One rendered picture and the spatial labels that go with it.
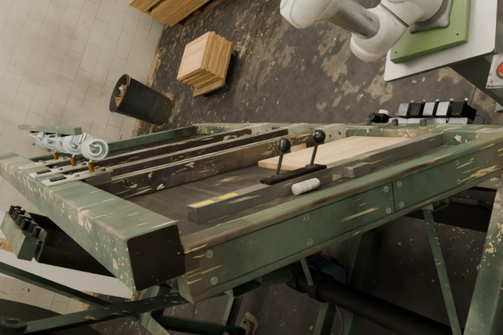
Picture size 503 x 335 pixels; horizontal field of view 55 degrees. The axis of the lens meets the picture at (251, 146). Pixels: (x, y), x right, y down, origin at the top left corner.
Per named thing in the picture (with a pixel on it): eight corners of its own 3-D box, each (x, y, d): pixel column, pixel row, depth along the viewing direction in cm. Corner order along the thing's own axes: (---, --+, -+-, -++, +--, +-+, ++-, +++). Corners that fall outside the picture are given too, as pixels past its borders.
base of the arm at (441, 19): (410, -2, 212) (403, -8, 209) (457, -14, 195) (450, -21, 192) (402, 36, 209) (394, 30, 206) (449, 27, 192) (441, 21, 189)
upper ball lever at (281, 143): (285, 182, 129) (295, 141, 122) (274, 186, 127) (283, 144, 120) (277, 174, 132) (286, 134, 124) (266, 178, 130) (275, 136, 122)
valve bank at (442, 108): (504, 111, 184) (471, 87, 171) (496, 146, 182) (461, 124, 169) (400, 113, 225) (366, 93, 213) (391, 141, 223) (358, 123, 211)
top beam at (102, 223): (188, 274, 85) (179, 220, 83) (134, 295, 79) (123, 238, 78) (16, 169, 269) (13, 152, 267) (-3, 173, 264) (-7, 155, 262)
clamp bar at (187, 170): (349, 140, 200) (343, 83, 197) (55, 220, 138) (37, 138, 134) (333, 139, 209) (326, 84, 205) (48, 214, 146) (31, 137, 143)
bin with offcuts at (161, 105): (178, 90, 608) (132, 68, 574) (168, 127, 594) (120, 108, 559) (160, 97, 649) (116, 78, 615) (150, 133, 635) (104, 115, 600)
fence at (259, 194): (443, 144, 164) (442, 133, 163) (198, 224, 114) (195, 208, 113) (430, 143, 168) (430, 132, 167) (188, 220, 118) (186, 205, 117)
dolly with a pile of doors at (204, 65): (242, 45, 507) (210, 28, 485) (231, 90, 492) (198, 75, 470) (212, 61, 556) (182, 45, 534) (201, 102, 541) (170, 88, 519)
